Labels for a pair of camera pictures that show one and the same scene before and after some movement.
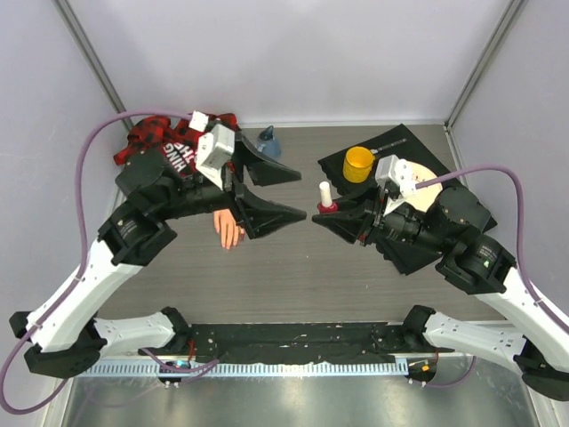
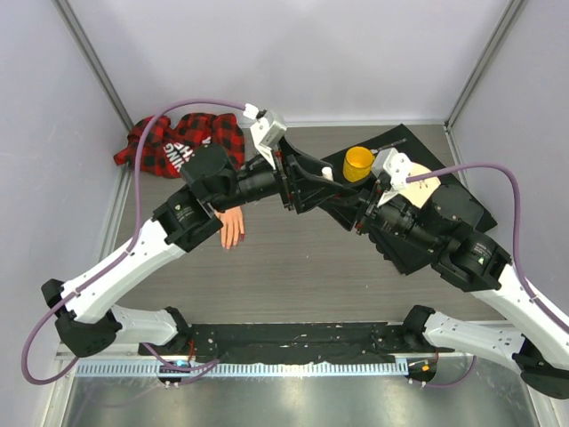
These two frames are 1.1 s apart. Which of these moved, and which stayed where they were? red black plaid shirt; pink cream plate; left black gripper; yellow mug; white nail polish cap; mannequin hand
Moved: white nail polish cap; left black gripper
Stayed: pink cream plate; yellow mug; mannequin hand; red black plaid shirt
